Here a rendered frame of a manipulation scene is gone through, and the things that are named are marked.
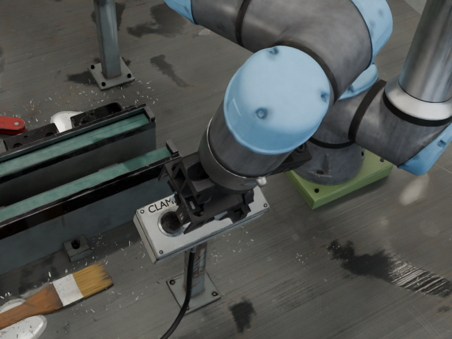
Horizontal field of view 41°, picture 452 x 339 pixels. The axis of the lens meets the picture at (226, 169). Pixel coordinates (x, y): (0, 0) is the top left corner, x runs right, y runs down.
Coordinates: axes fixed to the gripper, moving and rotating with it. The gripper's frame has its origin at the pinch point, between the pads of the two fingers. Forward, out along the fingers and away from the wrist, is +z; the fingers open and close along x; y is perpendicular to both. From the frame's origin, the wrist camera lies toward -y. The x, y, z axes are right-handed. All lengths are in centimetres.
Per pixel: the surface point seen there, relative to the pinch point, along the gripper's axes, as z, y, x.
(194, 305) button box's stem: 26.1, 1.4, 10.2
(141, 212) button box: 2.1, 8.1, -2.8
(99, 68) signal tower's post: 48, -7, -45
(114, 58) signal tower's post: 41, -9, -44
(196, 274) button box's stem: 20.1, 0.4, 6.2
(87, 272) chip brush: 30.9, 14.5, -2.7
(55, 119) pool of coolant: 45, 7, -36
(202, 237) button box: 2.3, 2.1, 3.4
